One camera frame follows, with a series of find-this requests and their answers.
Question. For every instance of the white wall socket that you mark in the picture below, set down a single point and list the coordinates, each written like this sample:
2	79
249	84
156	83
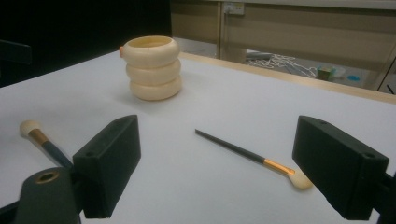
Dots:
233	8

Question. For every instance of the cream ribbed brush holder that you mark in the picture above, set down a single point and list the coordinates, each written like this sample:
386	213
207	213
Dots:
154	70

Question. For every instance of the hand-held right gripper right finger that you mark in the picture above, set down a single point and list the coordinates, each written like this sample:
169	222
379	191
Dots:
339	169

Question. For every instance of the beige wooden desk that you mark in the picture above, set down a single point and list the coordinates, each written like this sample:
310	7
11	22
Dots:
280	31

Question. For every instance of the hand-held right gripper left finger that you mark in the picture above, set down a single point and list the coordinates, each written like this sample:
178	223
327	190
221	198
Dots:
107	165

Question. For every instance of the blue disc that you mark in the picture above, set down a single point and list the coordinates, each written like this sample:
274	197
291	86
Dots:
353	78

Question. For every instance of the small green box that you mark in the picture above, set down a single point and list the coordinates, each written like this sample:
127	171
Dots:
324	74

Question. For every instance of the white foam board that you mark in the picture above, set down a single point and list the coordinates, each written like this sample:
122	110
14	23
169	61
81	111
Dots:
218	105

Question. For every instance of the wooden spoon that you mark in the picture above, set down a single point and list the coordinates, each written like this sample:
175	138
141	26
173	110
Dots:
243	151

